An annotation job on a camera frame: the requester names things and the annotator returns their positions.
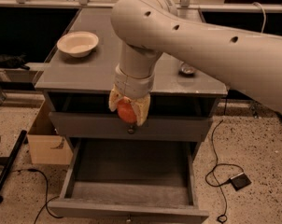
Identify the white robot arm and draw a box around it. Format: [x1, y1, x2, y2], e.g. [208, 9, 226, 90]
[109, 0, 282, 126]

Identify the white hanging cable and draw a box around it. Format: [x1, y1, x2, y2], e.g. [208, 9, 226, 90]
[252, 1, 268, 35]

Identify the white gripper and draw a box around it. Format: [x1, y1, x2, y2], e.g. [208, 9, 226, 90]
[108, 64, 155, 126]

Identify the black floor cable left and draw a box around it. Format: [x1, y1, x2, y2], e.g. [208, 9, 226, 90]
[9, 168, 64, 224]

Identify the black metal stand bar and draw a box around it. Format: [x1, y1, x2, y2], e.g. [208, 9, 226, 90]
[0, 130, 28, 203]

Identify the grey drawer cabinet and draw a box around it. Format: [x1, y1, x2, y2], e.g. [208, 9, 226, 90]
[35, 8, 227, 149]

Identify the closed grey upper drawer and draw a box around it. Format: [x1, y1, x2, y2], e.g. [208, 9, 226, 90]
[49, 112, 212, 142]

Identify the black bag on shelf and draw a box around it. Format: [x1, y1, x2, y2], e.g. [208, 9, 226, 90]
[0, 54, 30, 70]

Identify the cardboard box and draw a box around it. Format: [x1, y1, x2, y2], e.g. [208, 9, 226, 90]
[27, 103, 73, 165]

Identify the red apple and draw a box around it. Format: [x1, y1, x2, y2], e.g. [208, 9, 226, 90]
[117, 99, 137, 123]

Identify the black foot pedal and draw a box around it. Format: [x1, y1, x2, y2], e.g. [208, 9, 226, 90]
[230, 173, 251, 191]

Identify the open grey lower drawer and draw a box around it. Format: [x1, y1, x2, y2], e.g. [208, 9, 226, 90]
[49, 140, 208, 224]

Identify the white paper bowl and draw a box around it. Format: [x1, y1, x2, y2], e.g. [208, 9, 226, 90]
[57, 32, 99, 58]

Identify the black pedal cable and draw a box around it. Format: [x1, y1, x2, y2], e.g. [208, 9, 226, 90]
[204, 119, 245, 224]

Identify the blue soda can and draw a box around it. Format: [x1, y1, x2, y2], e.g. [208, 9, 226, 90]
[178, 62, 196, 76]

